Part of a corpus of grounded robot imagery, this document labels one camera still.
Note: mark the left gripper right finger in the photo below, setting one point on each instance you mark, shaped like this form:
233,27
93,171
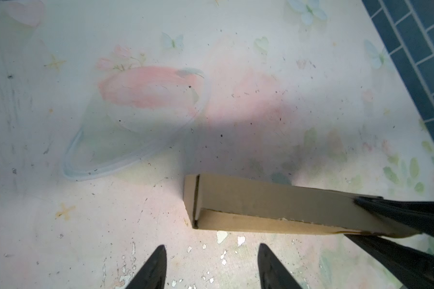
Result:
273,274

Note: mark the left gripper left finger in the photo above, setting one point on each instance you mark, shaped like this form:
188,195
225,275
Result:
152,275

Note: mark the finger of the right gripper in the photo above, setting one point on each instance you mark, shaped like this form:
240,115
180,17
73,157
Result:
413,268
418,215

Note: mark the brown cardboard box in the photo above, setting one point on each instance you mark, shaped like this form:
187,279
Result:
224,203

